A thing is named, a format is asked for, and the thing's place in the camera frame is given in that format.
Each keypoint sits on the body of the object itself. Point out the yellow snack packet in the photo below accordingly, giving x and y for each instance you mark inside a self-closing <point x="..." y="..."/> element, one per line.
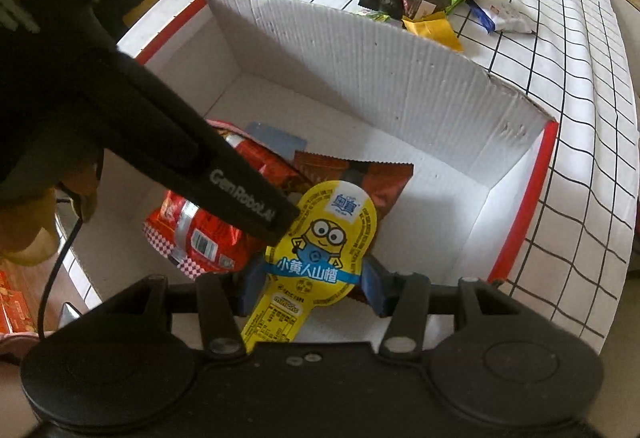
<point x="435" y="27"/>

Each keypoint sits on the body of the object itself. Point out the brown snack packet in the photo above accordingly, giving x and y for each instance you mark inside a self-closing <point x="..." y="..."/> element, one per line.
<point x="383" y="181"/>

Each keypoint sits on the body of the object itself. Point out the white red cardboard box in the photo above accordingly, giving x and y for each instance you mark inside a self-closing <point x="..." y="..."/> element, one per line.
<point x="354" y="88"/>

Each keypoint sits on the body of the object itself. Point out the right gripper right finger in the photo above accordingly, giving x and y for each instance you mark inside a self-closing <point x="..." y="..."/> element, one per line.
<point x="403" y="299"/>

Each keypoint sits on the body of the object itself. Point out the white black grid tablecloth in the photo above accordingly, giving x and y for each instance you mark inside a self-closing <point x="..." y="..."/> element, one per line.
<point x="573" y="262"/>

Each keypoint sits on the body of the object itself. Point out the red snack bag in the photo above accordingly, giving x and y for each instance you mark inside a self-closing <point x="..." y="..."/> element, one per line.
<point x="197" y="242"/>

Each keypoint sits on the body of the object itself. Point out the white blue milk candy packet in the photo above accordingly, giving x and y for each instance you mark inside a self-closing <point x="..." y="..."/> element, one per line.
<point x="501" y="16"/>

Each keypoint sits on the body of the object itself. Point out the gloved operator hand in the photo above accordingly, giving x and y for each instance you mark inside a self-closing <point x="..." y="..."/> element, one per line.
<point x="28" y="231"/>

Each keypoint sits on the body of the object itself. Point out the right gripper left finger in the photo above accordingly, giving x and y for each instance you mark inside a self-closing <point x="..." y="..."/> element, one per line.
<point x="221" y="298"/>

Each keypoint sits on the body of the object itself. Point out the yellow minion snack pack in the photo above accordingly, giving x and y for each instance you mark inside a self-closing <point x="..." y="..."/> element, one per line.
<point x="316" y="264"/>

